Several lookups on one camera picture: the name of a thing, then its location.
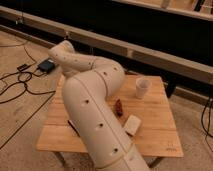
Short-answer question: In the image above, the small brown bottle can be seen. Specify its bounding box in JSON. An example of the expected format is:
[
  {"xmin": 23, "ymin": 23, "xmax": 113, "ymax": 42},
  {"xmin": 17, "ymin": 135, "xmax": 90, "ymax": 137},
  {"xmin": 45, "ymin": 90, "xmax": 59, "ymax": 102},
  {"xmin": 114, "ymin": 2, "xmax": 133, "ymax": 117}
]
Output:
[{"xmin": 115, "ymin": 99, "xmax": 123, "ymax": 117}]

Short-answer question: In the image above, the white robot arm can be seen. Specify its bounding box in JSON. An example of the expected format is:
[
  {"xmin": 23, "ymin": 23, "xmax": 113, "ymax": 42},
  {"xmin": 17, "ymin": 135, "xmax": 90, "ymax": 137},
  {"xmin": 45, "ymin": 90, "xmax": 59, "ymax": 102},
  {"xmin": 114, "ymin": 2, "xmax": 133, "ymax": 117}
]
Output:
[{"xmin": 49, "ymin": 40, "xmax": 150, "ymax": 171}]

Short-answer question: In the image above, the white plastic cup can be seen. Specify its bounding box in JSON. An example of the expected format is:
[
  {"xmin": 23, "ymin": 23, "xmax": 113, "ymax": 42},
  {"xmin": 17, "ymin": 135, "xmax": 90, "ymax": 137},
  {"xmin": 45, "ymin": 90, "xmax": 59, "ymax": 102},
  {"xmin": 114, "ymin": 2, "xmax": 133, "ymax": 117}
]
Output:
[{"xmin": 135, "ymin": 77, "xmax": 152, "ymax": 99}]

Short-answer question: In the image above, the wooden table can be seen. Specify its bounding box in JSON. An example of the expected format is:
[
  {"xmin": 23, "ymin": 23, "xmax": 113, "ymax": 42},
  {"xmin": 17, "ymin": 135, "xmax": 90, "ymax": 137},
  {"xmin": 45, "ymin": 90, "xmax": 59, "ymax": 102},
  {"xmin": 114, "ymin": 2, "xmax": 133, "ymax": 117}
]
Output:
[{"xmin": 37, "ymin": 75, "xmax": 183, "ymax": 157}]

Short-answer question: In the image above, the white rectangular block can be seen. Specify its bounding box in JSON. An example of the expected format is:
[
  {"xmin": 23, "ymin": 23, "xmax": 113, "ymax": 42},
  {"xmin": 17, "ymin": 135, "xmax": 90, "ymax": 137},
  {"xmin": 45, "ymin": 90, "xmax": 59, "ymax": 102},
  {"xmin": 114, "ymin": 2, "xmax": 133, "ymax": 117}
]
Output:
[{"xmin": 124, "ymin": 115, "xmax": 141, "ymax": 136}]

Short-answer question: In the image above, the black red rectangular box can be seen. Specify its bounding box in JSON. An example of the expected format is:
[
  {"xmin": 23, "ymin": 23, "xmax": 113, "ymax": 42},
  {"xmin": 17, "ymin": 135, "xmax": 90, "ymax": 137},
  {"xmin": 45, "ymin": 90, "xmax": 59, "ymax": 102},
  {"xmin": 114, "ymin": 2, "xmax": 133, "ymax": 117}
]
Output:
[{"xmin": 67, "ymin": 120, "xmax": 80, "ymax": 137}]

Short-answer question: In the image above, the black power adapter box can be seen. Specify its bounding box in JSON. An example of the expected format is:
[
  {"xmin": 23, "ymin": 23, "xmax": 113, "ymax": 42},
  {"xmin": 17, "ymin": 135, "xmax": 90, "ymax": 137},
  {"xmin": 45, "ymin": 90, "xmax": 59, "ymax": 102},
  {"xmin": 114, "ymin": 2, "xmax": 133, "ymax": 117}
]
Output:
[{"xmin": 38, "ymin": 59, "xmax": 55, "ymax": 73}]

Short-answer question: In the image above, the small black floor device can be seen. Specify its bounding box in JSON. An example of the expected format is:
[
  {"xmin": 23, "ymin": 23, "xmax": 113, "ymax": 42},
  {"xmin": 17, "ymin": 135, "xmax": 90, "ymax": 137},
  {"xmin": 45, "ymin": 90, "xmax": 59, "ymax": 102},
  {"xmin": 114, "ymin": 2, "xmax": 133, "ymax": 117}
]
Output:
[{"xmin": 17, "ymin": 64, "xmax": 29, "ymax": 72}]

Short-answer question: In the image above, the black floor cable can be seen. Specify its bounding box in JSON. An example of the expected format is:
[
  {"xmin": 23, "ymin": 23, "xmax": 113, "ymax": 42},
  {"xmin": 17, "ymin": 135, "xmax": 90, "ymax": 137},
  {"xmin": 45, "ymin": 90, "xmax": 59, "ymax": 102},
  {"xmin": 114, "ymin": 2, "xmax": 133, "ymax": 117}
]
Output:
[{"xmin": 0, "ymin": 43, "xmax": 56, "ymax": 105}]

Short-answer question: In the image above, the black cable at right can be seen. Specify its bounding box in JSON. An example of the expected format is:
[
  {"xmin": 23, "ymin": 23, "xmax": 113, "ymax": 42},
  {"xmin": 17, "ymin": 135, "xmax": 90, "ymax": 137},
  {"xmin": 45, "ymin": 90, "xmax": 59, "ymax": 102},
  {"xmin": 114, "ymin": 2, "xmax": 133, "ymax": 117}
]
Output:
[{"xmin": 200, "ymin": 97, "xmax": 213, "ymax": 139}]

